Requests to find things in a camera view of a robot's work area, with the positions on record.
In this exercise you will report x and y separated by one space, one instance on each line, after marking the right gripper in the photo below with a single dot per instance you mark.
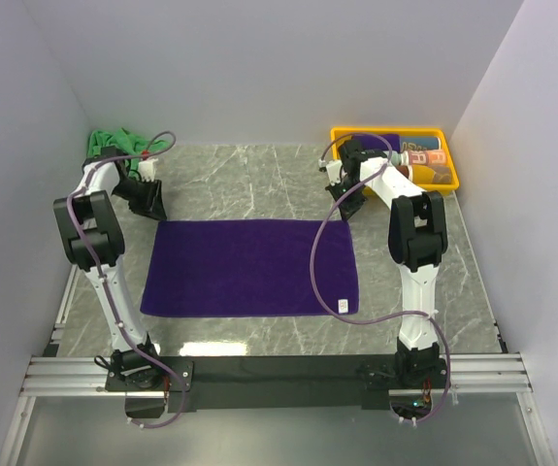
349 209

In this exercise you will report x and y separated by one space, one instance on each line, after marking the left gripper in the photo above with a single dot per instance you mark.
153 205

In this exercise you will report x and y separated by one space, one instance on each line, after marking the purple towel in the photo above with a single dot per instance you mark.
251 268
369 142

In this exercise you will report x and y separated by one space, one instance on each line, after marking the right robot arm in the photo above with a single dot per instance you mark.
417 241

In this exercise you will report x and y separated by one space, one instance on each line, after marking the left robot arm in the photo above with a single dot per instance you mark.
93 240

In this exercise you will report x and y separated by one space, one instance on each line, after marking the green towel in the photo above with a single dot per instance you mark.
122 139

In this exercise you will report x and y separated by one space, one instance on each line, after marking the rolled brown towel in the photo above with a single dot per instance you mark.
405 171

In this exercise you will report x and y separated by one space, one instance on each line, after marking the rolled mint towel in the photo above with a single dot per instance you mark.
395 158

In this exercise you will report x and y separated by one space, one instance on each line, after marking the yellow plastic tray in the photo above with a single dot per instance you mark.
345 133

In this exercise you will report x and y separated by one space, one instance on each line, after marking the rolled purple towel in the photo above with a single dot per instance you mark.
369 142

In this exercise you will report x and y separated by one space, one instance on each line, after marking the rolled pink printed towel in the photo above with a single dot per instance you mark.
424 157

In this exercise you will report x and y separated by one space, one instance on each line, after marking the black base beam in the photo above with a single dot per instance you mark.
188 384

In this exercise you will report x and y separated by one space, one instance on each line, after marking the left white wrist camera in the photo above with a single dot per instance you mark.
147 169

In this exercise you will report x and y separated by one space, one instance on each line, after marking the aluminium rail frame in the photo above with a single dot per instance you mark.
484 373

